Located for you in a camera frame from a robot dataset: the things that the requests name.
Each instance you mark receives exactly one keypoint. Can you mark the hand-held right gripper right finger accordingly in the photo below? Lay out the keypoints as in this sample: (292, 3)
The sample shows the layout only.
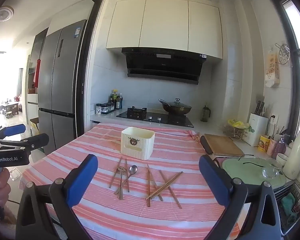
(215, 180)

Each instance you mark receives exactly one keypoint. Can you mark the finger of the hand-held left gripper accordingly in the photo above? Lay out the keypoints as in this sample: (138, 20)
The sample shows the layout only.
(13, 129)
(37, 140)

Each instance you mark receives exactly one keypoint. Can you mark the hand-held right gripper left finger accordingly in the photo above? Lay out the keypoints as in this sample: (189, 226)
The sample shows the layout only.
(82, 180)

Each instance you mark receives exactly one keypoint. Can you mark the ornate silver metal spoon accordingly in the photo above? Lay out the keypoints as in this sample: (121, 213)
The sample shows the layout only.
(121, 190)

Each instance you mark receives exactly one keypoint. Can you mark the plain silver metal spoon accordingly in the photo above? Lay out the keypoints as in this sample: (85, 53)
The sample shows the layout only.
(133, 170)

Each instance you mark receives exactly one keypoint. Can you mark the white ribbed utensil holder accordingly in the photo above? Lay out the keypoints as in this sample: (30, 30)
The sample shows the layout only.
(145, 145)

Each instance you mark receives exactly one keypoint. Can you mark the person's left hand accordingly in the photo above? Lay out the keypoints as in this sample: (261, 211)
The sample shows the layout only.
(0, 182)

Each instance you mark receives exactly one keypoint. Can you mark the black trimmed mat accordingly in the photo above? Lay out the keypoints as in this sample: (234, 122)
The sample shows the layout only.
(218, 162)

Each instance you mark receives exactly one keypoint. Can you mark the wooden tea table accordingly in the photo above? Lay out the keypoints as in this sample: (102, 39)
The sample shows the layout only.
(10, 107)

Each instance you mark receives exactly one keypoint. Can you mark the light green cutting board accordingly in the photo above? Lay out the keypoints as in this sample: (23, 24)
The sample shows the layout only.
(247, 173)

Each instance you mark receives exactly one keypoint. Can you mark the black ribbed grip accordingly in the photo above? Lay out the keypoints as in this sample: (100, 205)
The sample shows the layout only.
(206, 145)

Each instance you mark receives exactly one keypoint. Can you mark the wooden cutting board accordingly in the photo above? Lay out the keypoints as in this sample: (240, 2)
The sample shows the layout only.
(225, 145)

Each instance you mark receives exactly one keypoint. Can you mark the clear glass cup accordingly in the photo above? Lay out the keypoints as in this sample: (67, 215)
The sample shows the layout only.
(271, 171)

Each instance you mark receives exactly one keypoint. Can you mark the yellow plastic bag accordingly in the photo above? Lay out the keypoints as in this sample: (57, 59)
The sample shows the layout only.
(237, 124)

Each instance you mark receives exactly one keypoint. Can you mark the yellow cartoon mug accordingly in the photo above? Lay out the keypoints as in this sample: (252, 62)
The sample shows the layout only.
(263, 145)

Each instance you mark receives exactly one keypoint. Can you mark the red hanging cloth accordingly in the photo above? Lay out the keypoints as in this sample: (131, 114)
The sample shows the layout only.
(37, 72)

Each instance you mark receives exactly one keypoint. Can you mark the pink cup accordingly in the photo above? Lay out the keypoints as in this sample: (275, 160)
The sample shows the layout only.
(271, 147)

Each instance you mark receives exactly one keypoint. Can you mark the grey steel refrigerator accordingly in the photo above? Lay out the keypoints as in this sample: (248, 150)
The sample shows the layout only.
(62, 80)

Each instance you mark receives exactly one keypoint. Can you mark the white knife block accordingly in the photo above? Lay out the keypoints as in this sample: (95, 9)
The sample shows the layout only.
(257, 130)

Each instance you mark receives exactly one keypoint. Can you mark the glass french press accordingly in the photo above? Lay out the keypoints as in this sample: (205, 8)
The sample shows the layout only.
(205, 113)

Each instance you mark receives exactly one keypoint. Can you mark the small white cup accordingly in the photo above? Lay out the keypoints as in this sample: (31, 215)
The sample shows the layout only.
(281, 159)

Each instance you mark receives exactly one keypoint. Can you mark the pink striped tablecloth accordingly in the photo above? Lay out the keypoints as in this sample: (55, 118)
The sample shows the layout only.
(152, 217)

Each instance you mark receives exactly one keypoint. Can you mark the purple bottle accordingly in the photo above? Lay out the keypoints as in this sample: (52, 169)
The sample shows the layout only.
(281, 147)

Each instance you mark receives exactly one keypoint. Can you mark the black lidded spice jar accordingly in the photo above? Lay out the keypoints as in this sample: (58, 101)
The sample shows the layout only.
(105, 108)

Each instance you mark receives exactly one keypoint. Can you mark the teal dish cloth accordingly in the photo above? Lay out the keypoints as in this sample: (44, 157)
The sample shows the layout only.
(288, 203)

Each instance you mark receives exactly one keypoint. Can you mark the dark wok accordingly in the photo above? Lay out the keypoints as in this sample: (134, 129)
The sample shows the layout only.
(176, 110)

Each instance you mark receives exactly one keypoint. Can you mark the black glass gas stove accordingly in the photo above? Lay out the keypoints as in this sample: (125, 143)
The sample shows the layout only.
(160, 118)

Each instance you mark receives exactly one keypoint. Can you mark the glass wok lid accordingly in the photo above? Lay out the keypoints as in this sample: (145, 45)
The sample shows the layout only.
(177, 103)

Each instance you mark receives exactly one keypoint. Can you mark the white thermos jug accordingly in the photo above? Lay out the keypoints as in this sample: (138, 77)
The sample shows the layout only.
(296, 152)

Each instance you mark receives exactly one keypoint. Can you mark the small dark oil bottle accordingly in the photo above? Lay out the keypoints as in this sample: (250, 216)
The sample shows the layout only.
(119, 102)

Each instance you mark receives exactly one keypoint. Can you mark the round ceiling light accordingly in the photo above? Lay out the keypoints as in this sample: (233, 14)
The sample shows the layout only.
(5, 13)

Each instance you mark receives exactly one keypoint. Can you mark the orange printed hanging bag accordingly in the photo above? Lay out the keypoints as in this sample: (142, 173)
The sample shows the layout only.
(272, 70)

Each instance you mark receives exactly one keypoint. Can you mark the black range hood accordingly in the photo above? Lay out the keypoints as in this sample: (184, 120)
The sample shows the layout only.
(162, 65)

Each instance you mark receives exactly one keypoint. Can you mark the metal steamer rack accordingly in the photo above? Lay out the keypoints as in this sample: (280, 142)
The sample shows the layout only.
(283, 55)

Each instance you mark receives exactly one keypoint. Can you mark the white wall socket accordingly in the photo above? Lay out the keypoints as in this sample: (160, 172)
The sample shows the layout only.
(273, 120)

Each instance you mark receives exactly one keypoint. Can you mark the dark door frame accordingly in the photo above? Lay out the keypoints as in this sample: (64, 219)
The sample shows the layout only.
(83, 67)

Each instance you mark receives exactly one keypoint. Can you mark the dark window frame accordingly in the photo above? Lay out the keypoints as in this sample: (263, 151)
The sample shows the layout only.
(293, 55)

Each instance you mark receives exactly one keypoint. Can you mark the white wall cabinet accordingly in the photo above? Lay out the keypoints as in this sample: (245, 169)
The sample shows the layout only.
(165, 22)

